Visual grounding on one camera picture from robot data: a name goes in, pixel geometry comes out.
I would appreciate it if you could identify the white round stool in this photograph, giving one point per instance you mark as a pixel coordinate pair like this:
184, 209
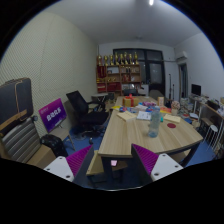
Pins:
211, 130

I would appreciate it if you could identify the clear plastic water bottle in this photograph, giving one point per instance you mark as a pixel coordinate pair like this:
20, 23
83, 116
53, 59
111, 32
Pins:
154, 125

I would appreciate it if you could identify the wooden shelf unit with trophies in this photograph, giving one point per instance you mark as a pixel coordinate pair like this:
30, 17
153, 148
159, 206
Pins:
118, 78

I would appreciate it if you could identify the ceiling light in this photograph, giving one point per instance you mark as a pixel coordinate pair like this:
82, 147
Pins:
151, 2

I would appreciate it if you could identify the small orange white carton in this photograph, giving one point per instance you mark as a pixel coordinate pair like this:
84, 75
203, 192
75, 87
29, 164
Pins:
161, 101

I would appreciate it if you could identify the black bag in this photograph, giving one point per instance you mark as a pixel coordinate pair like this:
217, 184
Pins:
53, 144

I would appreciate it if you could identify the black computer monitor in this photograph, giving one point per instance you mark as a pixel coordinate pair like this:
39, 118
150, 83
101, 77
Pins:
196, 90

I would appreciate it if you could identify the dark framed glass door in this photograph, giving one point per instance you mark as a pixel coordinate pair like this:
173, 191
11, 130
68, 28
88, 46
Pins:
155, 71

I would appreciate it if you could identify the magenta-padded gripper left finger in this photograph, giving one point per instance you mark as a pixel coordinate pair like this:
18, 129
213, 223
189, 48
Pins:
57, 166

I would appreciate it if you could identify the black office chair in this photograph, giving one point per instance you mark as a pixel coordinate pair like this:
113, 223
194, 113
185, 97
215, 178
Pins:
86, 116

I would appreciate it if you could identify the small white table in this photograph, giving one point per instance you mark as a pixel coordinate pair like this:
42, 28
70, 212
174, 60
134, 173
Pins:
100, 96

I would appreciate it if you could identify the purple sign board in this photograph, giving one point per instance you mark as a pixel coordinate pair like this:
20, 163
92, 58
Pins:
51, 115

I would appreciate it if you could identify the cluttered wooden side desk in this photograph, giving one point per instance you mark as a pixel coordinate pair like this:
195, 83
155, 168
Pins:
210, 110

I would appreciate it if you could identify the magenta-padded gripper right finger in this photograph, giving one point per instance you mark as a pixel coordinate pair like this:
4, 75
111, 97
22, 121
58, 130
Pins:
165, 165

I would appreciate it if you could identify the white printed paper sheet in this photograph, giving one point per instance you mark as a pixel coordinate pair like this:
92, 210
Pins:
144, 115

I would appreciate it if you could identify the white wall air conditioner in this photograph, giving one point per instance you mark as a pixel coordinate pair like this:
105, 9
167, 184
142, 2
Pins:
181, 57

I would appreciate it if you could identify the yellow gift box red ribbon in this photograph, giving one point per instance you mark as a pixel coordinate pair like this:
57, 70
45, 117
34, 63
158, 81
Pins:
130, 101

